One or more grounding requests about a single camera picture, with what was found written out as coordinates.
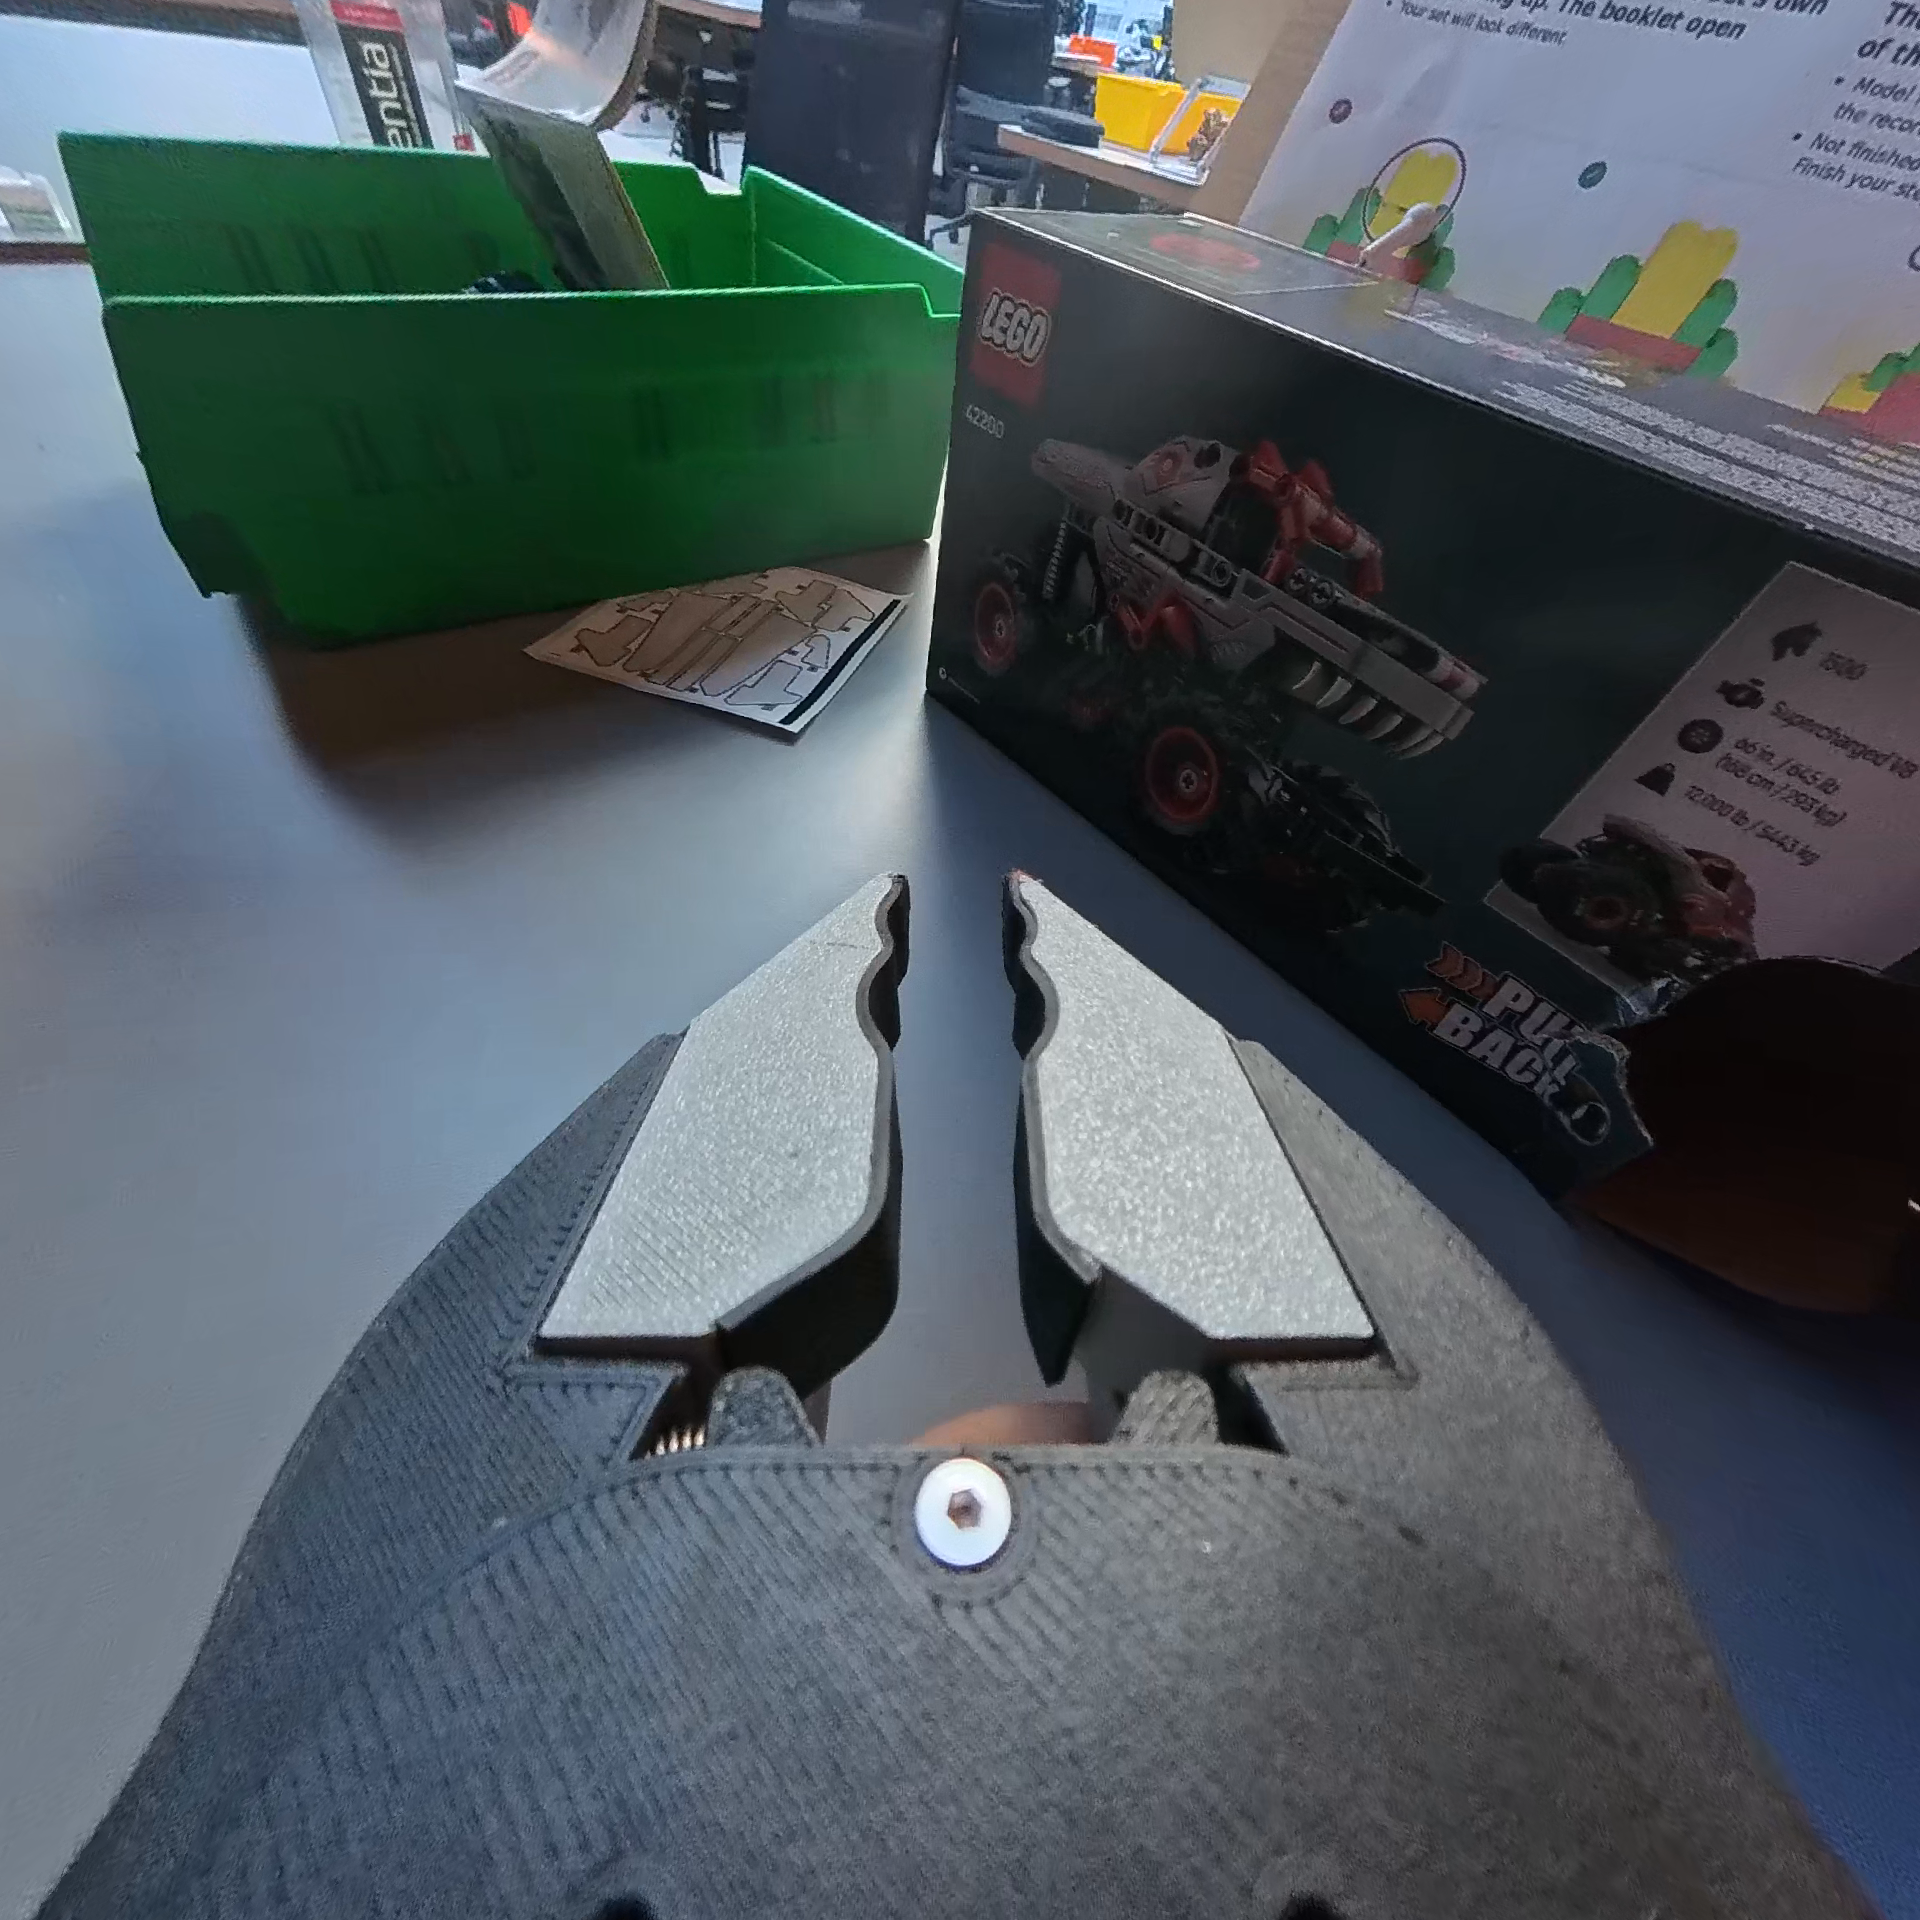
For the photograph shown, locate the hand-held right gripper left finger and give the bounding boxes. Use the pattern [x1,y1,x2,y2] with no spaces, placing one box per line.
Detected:
[536,872,912,1392]

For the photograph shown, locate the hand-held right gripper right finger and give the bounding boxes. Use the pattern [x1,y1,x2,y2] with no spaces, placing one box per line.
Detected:
[1000,872,1377,1422]

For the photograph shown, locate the large green plastic bin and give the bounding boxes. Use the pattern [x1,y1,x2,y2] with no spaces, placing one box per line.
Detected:
[60,130,966,648]

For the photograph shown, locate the lego instruction booklet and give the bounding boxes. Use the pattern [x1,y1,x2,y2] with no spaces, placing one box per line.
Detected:
[454,81,673,289]

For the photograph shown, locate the black lego set box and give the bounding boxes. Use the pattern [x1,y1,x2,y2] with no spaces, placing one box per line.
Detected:
[923,207,1920,1316]

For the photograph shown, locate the sticker sheet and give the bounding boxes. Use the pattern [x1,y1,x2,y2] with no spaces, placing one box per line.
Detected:
[523,565,915,740]

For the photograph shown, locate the wooden background desk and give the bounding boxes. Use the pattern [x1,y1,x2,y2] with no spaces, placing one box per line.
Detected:
[996,118,1221,215]

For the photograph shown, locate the small black office chair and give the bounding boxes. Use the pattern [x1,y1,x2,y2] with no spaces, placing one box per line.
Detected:
[928,87,1056,242]

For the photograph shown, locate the tall black office chair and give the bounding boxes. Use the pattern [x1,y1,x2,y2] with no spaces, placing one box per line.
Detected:
[741,0,965,245]

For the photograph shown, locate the yellow plastic bin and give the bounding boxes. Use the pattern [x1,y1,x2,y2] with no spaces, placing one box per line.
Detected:
[1093,66,1250,153]

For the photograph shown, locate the cardboard poster stand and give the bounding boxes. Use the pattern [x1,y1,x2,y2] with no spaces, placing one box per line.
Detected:
[1171,0,1361,230]

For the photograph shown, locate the white instruction poster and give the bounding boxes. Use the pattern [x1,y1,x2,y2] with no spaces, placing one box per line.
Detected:
[1236,0,1920,445]

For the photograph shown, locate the curled cardboard strip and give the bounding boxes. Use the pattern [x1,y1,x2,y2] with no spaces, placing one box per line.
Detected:
[480,0,664,138]

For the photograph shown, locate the clear acrylic sign holder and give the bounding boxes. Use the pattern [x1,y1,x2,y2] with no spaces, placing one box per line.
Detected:
[290,0,484,153]

